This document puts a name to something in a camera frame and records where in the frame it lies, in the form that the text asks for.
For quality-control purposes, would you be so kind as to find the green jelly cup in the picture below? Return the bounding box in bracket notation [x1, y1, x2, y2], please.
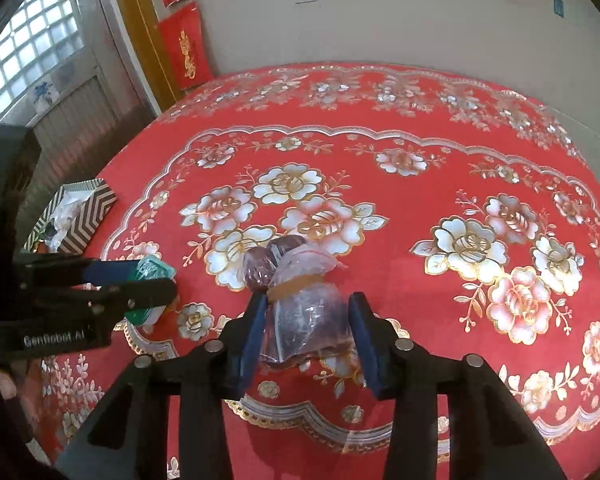
[124, 253, 178, 328]

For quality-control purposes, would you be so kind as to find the clear bagged brown candy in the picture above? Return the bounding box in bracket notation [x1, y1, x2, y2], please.
[242, 234, 306, 292]

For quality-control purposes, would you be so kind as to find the person left hand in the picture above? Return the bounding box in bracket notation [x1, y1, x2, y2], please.
[0, 360, 41, 443]

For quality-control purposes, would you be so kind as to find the striped white tray box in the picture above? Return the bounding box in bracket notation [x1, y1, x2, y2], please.
[22, 178, 117, 255]

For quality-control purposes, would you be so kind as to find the blue flower sticker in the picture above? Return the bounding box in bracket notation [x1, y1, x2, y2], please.
[28, 77, 59, 114]

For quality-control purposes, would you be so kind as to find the glass block window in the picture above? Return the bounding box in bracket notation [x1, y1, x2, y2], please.
[0, 0, 83, 119]

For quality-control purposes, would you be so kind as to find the red banner lower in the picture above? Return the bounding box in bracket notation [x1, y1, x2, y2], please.
[158, 2, 213, 90]

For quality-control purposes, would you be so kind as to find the red floral tablecloth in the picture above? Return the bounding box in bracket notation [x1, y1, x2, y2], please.
[36, 64, 600, 479]

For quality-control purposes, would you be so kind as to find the wooden door frame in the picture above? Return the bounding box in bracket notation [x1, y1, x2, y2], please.
[117, 0, 182, 114]

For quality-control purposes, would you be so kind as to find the small teal wall sticker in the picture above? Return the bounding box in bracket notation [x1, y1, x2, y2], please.
[553, 0, 565, 18]

